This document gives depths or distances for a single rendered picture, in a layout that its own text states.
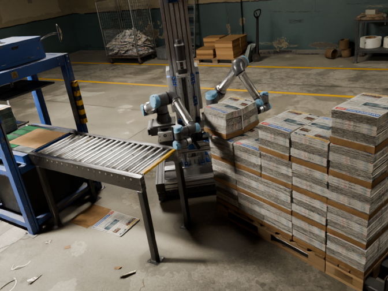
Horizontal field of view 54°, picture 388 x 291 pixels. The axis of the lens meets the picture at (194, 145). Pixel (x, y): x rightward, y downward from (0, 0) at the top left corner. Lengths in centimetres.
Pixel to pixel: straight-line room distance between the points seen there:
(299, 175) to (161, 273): 133
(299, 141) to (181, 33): 167
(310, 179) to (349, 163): 35
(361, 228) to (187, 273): 133
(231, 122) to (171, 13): 121
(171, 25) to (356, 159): 213
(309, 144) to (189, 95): 157
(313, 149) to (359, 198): 41
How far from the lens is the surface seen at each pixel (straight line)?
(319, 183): 272
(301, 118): 294
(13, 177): 382
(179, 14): 373
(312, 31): 965
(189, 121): 314
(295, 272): 312
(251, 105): 327
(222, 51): 941
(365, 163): 246
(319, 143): 259
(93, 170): 319
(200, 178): 389
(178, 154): 322
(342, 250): 291
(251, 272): 312
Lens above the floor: 214
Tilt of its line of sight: 24 degrees down
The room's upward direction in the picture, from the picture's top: 8 degrees counter-clockwise
